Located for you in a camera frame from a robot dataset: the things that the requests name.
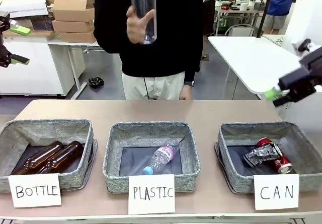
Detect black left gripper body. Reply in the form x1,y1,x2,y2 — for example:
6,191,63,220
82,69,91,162
0,14,12,69

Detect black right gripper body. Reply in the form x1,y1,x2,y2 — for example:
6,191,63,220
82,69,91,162
277,47,322,102

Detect crushed silver can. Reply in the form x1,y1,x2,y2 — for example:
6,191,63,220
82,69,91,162
243,143,280,168

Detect red drink can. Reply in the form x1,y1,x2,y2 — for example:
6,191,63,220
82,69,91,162
256,137,295,175

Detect brown glass bottle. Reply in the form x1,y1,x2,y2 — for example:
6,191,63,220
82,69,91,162
36,140,85,175
10,140,65,176

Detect clear plastic bottle blue cap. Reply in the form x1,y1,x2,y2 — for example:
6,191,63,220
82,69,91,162
142,138,182,176

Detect grey fabric basket can label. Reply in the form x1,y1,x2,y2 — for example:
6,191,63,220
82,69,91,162
214,122,322,194

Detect white paper sign CAN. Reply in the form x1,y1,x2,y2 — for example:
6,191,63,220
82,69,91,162
253,174,300,211

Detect grey fabric basket bottle label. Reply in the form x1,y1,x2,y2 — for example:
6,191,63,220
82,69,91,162
0,119,98,194

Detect grey fabric basket plastic label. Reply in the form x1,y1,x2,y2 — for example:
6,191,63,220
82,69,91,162
102,121,201,194

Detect person's left hand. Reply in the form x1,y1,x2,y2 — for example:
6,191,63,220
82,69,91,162
179,84,193,101

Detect person's right hand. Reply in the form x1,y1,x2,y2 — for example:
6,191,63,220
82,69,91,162
125,5,155,45

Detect white cabinet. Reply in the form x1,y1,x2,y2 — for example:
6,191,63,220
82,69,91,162
0,35,86,97

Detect black mesh crate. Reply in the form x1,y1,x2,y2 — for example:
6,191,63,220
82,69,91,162
31,16,55,32

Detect white box with text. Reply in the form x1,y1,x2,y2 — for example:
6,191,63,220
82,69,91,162
0,0,50,21

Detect white folding table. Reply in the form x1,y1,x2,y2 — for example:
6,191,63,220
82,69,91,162
207,36,322,96

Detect closed flat cardboard box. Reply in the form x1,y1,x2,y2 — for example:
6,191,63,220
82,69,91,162
59,29,98,44
51,20,95,33

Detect open cardboard box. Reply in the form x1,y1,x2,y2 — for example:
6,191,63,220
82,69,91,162
52,0,96,22

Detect white desk with legs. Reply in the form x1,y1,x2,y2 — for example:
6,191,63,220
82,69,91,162
47,39,107,100

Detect grey metal chair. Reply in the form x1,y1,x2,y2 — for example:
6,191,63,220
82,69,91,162
224,24,255,37

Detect black slanted pole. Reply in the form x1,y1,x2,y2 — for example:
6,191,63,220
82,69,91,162
256,0,276,38

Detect background person blue shorts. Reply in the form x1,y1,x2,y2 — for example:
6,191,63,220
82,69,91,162
261,0,301,35

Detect black object on floor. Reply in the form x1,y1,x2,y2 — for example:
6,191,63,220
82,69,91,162
88,76,105,91

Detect background work table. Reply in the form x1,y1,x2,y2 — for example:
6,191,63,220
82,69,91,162
214,6,265,35

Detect person's beige trousers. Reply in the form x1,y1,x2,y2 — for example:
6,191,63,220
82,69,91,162
122,70,186,101

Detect person's black sweater torso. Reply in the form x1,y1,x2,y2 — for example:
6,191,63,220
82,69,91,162
93,0,204,83

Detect white paper sign BOTTLE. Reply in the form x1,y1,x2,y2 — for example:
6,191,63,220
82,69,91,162
8,173,62,208

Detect white paper sign PLASTIC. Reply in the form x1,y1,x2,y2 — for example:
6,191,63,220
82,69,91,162
128,174,176,215

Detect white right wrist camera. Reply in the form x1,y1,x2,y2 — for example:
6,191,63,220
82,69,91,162
291,38,316,59

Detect thin black hanging cord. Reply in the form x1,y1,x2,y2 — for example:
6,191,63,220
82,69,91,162
142,76,151,100

